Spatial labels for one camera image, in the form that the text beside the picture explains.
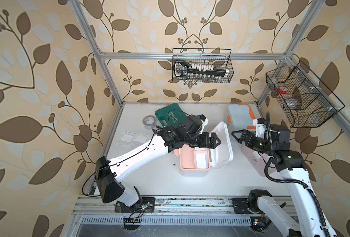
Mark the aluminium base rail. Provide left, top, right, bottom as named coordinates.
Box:
left=72, top=195, right=318, bottom=216

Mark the red tape roll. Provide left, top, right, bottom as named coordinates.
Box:
left=277, top=86, right=288, bottom=94

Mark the pink tray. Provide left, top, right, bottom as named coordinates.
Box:
left=174, top=145, right=211, bottom=171

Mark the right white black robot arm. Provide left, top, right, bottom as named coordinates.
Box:
left=231, top=122, right=337, bottom=237

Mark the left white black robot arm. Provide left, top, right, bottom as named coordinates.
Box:
left=91, top=115, right=221, bottom=207

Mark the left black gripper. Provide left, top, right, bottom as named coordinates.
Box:
left=182, top=131, right=221, bottom=148

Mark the pink first aid box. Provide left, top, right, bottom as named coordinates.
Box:
left=241, top=145, right=269, bottom=177

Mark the grey duct tape roll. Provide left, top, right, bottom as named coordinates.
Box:
left=142, top=115, right=157, bottom=129

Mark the right wire basket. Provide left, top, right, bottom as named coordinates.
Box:
left=266, top=61, right=345, bottom=128

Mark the black socket set rail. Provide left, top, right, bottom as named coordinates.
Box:
left=172, top=60, right=230, bottom=77

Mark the white box pink trim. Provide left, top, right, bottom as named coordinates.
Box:
left=181, top=121, right=234, bottom=177

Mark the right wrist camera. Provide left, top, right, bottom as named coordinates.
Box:
left=253, top=118, right=267, bottom=138

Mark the green plastic tool case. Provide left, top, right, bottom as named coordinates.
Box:
left=155, top=103, right=188, bottom=128

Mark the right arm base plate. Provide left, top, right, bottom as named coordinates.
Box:
left=231, top=189, right=272, bottom=214

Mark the blue box orange trim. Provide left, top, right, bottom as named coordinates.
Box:
left=224, top=104, right=256, bottom=133

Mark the wire basket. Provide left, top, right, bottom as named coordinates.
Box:
left=172, top=47, right=234, bottom=84
left=266, top=61, right=345, bottom=128

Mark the back wire basket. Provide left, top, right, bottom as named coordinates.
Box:
left=172, top=47, right=234, bottom=84

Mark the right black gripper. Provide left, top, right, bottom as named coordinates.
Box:
left=232, top=129, right=275, bottom=156

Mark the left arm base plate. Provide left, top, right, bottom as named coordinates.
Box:
left=114, top=197, right=155, bottom=213

